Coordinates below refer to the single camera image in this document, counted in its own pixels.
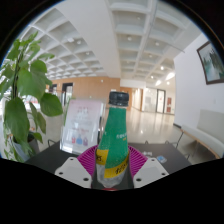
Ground long white bench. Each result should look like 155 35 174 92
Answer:
174 109 224 160

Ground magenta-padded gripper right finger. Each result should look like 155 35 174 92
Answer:
128 145 170 189

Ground recessed ceiling lights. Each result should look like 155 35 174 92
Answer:
68 33 176 83

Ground small blue card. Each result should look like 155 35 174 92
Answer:
156 155 168 164

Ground green plastic drink bottle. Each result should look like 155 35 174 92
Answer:
94 91 131 188

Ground dark framed landscape painting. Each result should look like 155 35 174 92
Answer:
196 40 224 85

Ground green leafy potted plant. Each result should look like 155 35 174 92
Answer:
0 31 64 163

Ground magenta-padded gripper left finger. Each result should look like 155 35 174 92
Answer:
54 145 99 189

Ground clear acrylic sign stand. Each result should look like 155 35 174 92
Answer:
59 98 105 155

